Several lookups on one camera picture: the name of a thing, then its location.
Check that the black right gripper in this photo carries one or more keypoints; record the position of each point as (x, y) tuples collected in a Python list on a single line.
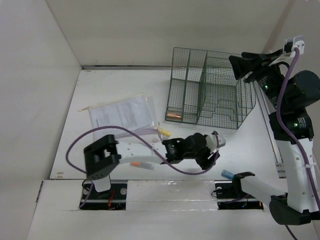
[(242, 66)]

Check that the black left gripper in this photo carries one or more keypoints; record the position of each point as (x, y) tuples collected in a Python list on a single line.
[(208, 158)]

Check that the blue capped highlighter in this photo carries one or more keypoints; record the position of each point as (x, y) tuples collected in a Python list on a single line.
[(227, 174)]

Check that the clear zipper document pouch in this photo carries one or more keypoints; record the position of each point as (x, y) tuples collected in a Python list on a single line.
[(136, 113)]

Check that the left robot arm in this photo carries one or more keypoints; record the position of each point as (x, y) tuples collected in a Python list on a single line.
[(105, 154)]

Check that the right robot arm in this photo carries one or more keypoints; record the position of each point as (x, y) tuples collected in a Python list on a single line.
[(290, 95)]

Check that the yellow highlighter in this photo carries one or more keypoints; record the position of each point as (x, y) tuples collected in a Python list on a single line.
[(164, 132)]

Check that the orange grey highlighter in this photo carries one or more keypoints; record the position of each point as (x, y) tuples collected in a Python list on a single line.
[(143, 165)]

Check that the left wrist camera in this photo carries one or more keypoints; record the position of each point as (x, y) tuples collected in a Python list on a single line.
[(217, 141)]

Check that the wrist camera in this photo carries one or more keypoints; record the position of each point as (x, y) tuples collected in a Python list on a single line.
[(292, 43), (217, 141)]

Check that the green wire mesh organizer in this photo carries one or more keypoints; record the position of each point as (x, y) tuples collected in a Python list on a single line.
[(204, 90)]

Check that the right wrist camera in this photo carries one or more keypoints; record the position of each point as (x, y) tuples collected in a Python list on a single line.
[(292, 43)]

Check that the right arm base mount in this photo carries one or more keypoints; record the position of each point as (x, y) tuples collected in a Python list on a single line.
[(230, 196)]

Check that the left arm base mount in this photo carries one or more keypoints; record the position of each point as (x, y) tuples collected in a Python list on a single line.
[(114, 199)]

